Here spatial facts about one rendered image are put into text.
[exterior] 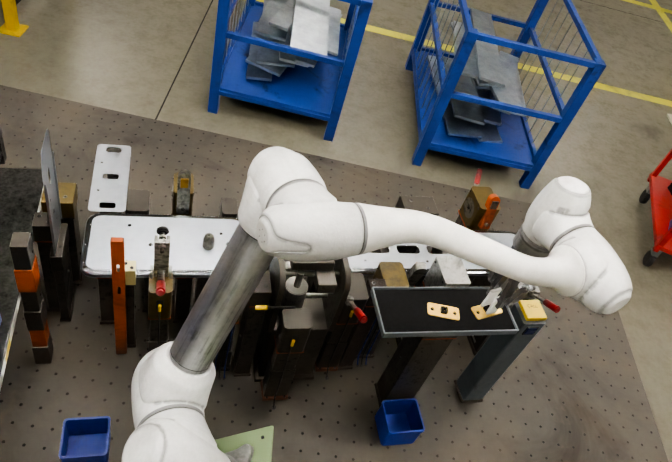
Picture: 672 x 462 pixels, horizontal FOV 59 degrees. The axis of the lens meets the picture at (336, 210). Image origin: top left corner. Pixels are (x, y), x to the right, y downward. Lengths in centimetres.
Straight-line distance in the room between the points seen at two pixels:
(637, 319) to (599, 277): 251
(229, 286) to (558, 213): 70
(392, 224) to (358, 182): 139
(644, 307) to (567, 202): 258
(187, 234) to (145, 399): 51
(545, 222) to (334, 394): 88
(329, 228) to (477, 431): 109
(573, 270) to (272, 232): 58
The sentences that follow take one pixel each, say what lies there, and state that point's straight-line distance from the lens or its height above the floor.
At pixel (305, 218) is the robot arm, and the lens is 104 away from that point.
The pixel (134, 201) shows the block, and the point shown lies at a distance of 187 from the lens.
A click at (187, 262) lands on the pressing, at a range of 169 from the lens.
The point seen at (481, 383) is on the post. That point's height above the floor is 82.
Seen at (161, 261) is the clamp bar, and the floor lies 113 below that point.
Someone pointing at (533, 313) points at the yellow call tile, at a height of 116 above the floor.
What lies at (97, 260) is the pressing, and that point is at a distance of 170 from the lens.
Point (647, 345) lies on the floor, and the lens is 367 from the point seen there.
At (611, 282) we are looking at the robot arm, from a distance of 125.
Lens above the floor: 232
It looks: 44 degrees down
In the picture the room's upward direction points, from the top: 18 degrees clockwise
